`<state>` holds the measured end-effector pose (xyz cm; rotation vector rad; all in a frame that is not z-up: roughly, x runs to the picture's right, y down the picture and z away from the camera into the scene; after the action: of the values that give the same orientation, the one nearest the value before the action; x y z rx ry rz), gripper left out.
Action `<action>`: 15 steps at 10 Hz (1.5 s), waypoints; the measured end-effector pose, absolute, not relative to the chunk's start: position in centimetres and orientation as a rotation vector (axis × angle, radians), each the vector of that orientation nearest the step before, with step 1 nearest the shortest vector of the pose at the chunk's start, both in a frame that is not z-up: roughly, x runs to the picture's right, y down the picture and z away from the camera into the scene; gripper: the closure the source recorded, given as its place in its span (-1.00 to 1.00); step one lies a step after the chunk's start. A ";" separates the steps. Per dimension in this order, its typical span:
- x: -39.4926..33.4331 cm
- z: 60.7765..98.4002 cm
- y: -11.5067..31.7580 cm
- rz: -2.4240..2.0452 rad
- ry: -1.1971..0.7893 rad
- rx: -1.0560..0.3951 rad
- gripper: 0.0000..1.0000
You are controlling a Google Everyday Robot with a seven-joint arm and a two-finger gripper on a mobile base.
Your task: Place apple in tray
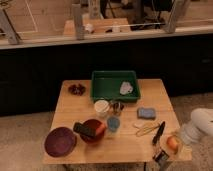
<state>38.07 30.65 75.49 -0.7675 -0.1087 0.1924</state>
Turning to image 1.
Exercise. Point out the black metal clip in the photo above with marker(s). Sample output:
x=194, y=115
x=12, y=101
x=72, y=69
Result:
x=161, y=157

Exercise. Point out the white cup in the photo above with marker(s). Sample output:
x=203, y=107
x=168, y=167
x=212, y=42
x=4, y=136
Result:
x=101, y=107

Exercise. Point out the wooden table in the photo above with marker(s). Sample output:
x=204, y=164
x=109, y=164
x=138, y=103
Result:
x=123, y=145

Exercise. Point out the red bowl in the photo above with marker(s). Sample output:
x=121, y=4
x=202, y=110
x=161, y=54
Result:
x=94, y=124

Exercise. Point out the blue sponge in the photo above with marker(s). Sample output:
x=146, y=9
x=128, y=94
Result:
x=146, y=113

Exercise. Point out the purple plate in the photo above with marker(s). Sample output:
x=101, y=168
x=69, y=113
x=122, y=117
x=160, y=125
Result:
x=60, y=142

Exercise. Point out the small metal cup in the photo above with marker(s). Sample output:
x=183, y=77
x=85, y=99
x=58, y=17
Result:
x=117, y=108

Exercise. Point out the black marker pen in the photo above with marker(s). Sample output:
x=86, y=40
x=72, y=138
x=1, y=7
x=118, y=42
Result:
x=159, y=133

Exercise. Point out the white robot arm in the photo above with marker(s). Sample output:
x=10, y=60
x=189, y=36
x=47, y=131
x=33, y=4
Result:
x=201, y=124

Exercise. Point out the blue plastic cup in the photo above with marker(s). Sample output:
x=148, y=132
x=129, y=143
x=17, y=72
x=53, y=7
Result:
x=113, y=123

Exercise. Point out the orange carrot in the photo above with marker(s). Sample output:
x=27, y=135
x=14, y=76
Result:
x=100, y=129

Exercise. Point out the red yellow apple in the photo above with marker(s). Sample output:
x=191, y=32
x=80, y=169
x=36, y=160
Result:
x=172, y=143

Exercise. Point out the green plastic tray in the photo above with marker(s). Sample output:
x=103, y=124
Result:
x=106, y=85

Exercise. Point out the black rectangular block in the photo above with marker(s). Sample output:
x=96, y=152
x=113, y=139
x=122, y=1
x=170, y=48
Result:
x=84, y=130

